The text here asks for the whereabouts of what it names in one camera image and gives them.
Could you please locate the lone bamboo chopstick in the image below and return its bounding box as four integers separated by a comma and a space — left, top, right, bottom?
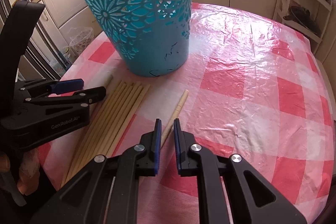
161, 90, 189, 147

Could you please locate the person's left hand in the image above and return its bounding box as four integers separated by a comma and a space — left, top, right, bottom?
15, 148, 40, 196

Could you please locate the clear floral waste bin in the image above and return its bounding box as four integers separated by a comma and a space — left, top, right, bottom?
68, 27, 95, 56

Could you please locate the teal perforated plastic basket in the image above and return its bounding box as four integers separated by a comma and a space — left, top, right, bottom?
85, 0, 191, 77

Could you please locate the white storage rack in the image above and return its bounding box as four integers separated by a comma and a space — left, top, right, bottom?
273, 0, 333, 53

